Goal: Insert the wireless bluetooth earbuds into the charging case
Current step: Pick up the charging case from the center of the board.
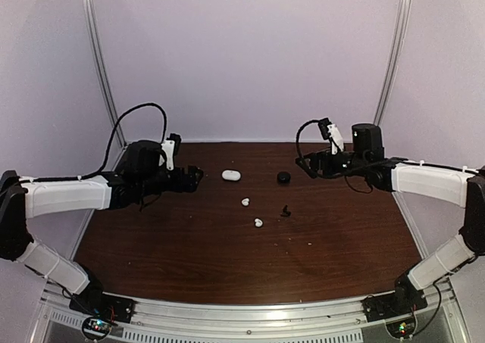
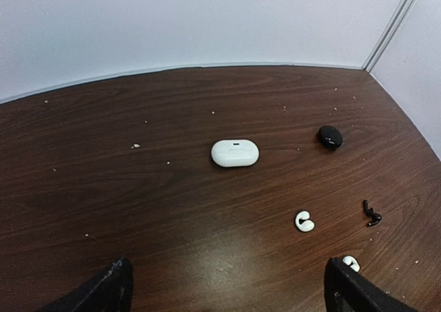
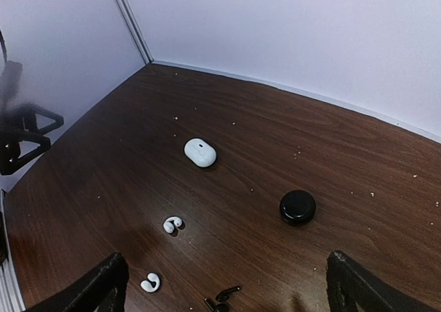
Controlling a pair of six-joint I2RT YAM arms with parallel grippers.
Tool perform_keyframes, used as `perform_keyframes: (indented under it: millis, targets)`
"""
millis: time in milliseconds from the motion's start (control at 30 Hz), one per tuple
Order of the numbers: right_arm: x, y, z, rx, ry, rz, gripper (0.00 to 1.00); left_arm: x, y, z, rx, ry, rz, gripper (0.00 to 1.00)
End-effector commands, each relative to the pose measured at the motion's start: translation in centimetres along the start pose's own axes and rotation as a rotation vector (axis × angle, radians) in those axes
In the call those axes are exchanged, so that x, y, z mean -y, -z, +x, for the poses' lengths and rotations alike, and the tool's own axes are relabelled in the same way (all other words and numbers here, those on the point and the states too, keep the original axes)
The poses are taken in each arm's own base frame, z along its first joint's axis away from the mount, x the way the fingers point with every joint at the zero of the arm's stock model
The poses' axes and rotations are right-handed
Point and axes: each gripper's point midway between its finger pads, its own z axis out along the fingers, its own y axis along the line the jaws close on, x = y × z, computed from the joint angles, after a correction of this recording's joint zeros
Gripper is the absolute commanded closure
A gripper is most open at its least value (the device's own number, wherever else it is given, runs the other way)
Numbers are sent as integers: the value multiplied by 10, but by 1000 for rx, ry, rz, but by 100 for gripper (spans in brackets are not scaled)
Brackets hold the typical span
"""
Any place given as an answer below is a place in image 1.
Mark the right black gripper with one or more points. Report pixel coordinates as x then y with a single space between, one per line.
323 154

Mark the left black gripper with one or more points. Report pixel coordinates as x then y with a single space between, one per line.
191 182

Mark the black earbud charging case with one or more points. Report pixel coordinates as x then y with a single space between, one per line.
283 177

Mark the black earbud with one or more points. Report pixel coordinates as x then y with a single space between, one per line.
285 212

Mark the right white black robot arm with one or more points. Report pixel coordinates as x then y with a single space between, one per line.
463 187

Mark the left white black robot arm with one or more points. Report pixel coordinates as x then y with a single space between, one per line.
145 168

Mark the white earbud charging case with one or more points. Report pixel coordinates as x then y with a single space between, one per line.
231 175

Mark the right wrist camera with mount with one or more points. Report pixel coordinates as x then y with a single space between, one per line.
330 132

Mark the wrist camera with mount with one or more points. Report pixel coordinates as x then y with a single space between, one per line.
169 150
330 132

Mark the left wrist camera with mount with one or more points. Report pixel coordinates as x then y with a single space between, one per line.
169 150

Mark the right aluminium frame post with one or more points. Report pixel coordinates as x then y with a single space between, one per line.
400 29

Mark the aluminium frame post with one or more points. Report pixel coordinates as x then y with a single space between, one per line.
400 29
99 61

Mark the front aluminium rail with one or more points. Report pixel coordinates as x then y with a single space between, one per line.
341 320

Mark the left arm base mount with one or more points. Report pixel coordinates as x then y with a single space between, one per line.
105 319

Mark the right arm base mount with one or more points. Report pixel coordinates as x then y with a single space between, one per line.
398 313

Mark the left aluminium frame post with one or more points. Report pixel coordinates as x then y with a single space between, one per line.
99 61

